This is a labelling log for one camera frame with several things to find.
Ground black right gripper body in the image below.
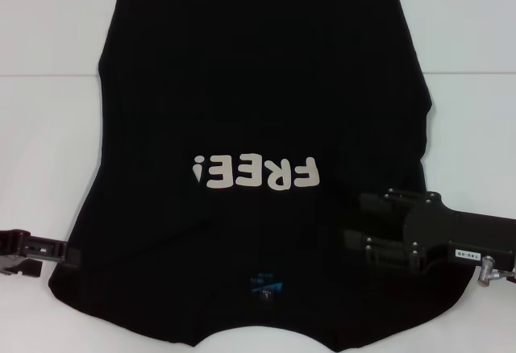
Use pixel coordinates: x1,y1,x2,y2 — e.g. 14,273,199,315
402,191,516,277

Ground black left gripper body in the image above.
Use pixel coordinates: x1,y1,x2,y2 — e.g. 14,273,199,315
0,228,32,260

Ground black shirt with FREE print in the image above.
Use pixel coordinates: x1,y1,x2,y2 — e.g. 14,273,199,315
47,0,476,340

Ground right gripper cable with plug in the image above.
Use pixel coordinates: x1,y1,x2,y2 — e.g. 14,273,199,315
476,254,516,289

